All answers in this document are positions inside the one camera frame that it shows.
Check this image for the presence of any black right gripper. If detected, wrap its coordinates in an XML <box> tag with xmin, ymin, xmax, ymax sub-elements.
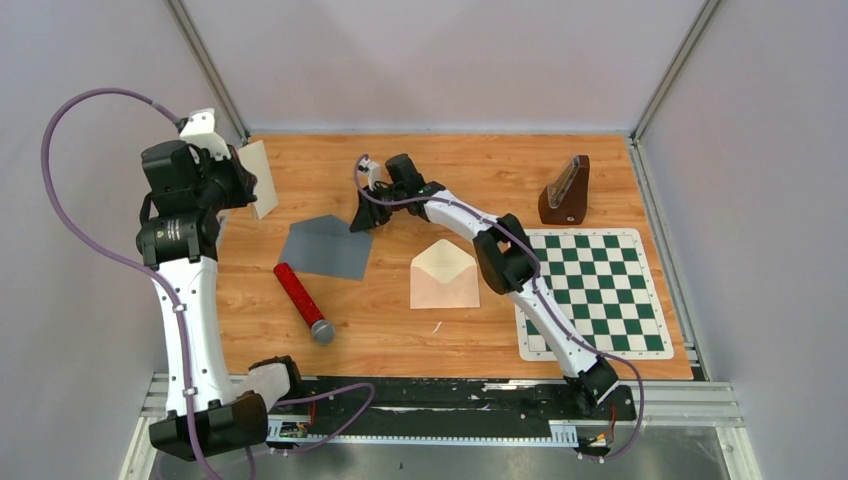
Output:
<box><xmin>352</xmin><ymin>183</ymin><xmax>407</xmax><ymax>233</ymax></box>

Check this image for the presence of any grey envelope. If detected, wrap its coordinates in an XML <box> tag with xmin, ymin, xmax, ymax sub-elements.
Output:
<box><xmin>278</xmin><ymin>215</ymin><xmax>373</xmax><ymax>281</ymax></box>

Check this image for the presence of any cream pink envelope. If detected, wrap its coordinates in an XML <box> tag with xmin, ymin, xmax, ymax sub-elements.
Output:
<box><xmin>409</xmin><ymin>239</ymin><xmax>480</xmax><ymax>310</ymax></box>

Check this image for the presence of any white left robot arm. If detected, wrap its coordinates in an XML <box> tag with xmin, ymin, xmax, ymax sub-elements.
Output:
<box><xmin>136</xmin><ymin>140</ymin><xmax>307</xmax><ymax>461</ymax></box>

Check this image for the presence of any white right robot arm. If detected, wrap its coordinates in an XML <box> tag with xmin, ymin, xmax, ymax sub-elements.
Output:
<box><xmin>350</xmin><ymin>154</ymin><xmax>619</xmax><ymax>418</ymax></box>

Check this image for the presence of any red microphone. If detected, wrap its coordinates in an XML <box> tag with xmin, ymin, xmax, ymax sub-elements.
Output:
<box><xmin>273</xmin><ymin>262</ymin><xmax>336</xmax><ymax>345</ymax></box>

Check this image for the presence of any wooden metronome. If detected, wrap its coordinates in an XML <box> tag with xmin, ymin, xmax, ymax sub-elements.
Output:
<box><xmin>538</xmin><ymin>155</ymin><xmax>590</xmax><ymax>226</ymax></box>

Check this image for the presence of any green white chessboard mat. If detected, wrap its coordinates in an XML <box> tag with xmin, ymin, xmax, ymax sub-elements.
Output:
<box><xmin>526</xmin><ymin>228</ymin><xmax>674</xmax><ymax>360</ymax></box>

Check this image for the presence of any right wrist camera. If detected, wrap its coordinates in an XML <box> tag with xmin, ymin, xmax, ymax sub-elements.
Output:
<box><xmin>359</xmin><ymin>160</ymin><xmax>381</xmax><ymax>190</ymax></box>

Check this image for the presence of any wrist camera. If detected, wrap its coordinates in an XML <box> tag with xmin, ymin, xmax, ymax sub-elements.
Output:
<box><xmin>359</xmin><ymin>160</ymin><xmax>381</xmax><ymax>190</ymax></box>
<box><xmin>179</xmin><ymin>108</ymin><xmax>231</xmax><ymax>161</ymax></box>

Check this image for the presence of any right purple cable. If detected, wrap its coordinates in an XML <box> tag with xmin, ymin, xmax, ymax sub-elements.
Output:
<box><xmin>352</xmin><ymin>154</ymin><xmax>645</xmax><ymax>464</ymax></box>

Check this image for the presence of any purple cable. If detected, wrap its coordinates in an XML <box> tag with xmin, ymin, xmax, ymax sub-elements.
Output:
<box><xmin>40</xmin><ymin>87</ymin><xmax>376</xmax><ymax>480</ymax></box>
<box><xmin>352</xmin><ymin>154</ymin><xmax>645</xmax><ymax>464</ymax></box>

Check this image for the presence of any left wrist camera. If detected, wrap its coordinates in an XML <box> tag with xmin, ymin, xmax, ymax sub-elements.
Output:
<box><xmin>179</xmin><ymin>108</ymin><xmax>231</xmax><ymax>161</ymax></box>

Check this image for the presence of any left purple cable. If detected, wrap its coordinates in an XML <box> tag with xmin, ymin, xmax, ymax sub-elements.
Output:
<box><xmin>40</xmin><ymin>87</ymin><xmax>376</xmax><ymax>480</ymax></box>

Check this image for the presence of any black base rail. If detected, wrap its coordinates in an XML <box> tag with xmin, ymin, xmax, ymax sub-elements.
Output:
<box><xmin>268</xmin><ymin>376</ymin><xmax>637</xmax><ymax>441</ymax></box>

